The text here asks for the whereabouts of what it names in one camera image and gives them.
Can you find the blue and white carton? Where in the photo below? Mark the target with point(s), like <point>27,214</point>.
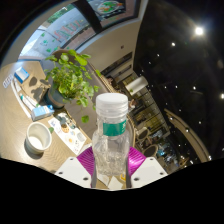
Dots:
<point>41,112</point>

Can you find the white pen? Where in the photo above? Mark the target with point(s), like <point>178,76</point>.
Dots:
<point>21,100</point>

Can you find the illustrated menu sheet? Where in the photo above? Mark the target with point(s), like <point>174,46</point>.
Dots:
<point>70,136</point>

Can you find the white ceramic cup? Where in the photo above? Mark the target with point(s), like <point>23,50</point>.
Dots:
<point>38,140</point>

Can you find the group of dining chairs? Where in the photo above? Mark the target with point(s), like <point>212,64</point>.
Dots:
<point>150,150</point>

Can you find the small blue and white box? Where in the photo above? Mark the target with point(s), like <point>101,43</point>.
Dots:
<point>21,75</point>

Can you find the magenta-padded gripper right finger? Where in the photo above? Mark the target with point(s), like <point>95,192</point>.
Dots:
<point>146,168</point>

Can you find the pill blister pack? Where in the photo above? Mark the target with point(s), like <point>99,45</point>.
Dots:
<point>8,81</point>

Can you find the group of ceiling lights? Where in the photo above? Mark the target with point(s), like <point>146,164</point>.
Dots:
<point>199,31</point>

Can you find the green potted plant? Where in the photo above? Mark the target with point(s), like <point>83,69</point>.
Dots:
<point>68,80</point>

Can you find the clear plastic bottle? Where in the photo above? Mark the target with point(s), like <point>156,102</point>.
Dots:
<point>111,146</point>

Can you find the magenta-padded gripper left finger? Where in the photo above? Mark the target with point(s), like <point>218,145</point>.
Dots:
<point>75,168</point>

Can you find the window with painted decorations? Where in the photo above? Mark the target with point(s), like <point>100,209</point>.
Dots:
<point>66,30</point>

